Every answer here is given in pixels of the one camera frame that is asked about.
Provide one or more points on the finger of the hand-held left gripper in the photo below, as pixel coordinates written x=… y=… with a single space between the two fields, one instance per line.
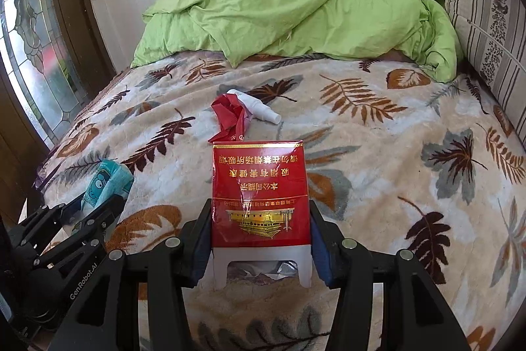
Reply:
x=45 y=217
x=98 y=217

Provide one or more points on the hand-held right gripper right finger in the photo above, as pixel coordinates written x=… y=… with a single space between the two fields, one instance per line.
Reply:
x=320 y=252

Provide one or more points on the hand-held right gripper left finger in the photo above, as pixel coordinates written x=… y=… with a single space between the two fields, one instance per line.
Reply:
x=201 y=248

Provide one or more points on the teal tissue packet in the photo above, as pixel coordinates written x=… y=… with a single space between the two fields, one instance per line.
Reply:
x=107 y=178

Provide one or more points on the red cigarette box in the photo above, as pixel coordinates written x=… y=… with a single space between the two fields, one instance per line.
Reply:
x=259 y=190

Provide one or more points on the leaf printed blanket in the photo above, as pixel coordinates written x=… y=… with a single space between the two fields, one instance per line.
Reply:
x=370 y=153

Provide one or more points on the crumpled red wrapper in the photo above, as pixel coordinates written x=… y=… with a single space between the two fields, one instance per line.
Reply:
x=228 y=112

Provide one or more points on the small white bottle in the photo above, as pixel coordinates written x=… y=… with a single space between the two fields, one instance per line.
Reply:
x=263 y=110

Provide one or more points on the stained glass door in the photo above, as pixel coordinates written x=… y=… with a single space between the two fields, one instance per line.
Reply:
x=37 y=46

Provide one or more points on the green duvet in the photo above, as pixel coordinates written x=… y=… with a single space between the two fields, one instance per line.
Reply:
x=254 y=5

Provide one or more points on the striped floral pillow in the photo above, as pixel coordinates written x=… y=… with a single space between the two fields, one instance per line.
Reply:
x=485 y=26

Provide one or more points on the brown wooden door frame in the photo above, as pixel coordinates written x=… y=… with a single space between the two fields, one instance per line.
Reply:
x=74 y=5

